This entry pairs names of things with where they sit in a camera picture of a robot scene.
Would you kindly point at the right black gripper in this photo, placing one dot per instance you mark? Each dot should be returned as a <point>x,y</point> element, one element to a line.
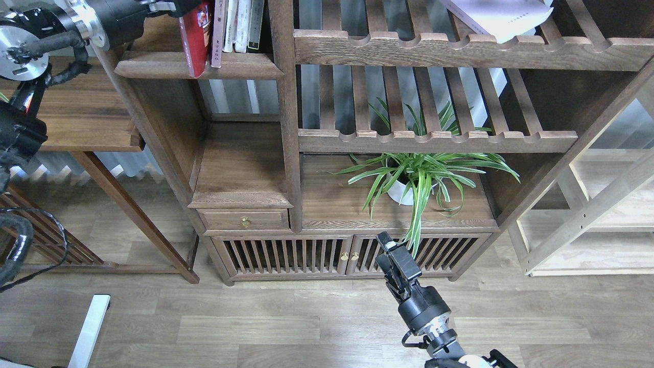
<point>422,308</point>

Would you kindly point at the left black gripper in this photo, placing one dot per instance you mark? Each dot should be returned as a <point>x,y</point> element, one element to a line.
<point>123,21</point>

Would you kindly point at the red book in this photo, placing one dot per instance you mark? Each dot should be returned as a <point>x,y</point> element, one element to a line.
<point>195,30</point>

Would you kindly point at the white book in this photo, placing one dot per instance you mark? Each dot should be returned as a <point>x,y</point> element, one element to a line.
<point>502,19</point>
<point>242,25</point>
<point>230,25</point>

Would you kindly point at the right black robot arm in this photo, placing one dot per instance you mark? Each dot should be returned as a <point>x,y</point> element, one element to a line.
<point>445,351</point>

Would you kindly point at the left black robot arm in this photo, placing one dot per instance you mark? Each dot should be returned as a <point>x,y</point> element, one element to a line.
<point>46,45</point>

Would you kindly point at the light wooden shelf unit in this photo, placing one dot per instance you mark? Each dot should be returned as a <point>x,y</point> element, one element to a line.
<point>604,226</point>

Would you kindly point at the white plant pot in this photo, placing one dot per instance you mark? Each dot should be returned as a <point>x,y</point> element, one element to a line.
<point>397,193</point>

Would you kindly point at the green spider plant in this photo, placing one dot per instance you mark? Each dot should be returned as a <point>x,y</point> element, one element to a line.
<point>424,175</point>

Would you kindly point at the dark wooden bookshelf unit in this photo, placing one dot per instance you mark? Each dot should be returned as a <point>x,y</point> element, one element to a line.
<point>264,136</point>

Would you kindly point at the dark green upright book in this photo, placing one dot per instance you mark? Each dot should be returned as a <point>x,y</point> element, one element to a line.
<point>255,25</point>

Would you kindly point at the dark slatted wooden rack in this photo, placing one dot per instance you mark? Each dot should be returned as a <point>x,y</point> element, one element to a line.
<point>47,248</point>

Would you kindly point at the white bar on floor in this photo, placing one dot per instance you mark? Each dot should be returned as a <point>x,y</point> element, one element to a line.
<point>90,331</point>

